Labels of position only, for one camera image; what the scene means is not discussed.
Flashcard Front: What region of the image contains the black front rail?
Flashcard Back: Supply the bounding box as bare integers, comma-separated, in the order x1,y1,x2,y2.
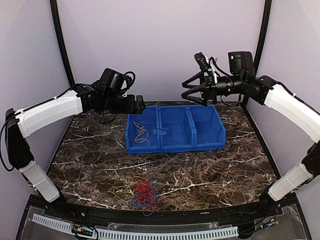
23,194,283,229

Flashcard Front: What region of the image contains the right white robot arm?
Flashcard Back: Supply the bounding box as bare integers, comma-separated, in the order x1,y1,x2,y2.
181,51,320,217

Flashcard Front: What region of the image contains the white slotted cable duct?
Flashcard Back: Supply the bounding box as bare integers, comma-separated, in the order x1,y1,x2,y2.
31,213,240,240

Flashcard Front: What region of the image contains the left black frame post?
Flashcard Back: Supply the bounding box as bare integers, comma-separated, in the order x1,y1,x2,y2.
49,0,75,87

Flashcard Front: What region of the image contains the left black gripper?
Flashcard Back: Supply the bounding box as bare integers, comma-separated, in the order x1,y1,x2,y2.
103,92,146,114

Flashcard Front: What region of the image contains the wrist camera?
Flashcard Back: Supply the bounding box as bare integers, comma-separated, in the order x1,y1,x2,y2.
194,52,220,83
120,71,136,96

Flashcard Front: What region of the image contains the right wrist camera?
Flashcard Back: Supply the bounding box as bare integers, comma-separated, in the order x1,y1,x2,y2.
194,52,220,83

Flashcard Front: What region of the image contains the black frame post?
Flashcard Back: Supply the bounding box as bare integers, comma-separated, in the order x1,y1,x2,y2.
253,0,272,74
49,0,75,87

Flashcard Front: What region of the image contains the right black frame post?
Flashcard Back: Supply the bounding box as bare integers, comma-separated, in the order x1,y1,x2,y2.
253,0,272,74

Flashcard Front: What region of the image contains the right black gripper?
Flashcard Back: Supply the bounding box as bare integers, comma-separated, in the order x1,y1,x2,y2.
181,71,245,107

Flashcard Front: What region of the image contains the clear acrylic plate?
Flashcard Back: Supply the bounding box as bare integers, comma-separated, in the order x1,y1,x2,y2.
107,222,220,233

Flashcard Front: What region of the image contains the blue three-compartment plastic bin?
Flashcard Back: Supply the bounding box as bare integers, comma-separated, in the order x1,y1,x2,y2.
125,105,226,154

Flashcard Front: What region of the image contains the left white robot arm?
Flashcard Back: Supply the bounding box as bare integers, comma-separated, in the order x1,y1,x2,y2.
0,68,146,218

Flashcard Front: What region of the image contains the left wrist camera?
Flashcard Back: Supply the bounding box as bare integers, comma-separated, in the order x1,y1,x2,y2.
120,71,136,96

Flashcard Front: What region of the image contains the blue cable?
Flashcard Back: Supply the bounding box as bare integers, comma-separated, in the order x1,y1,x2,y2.
124,177,161,217

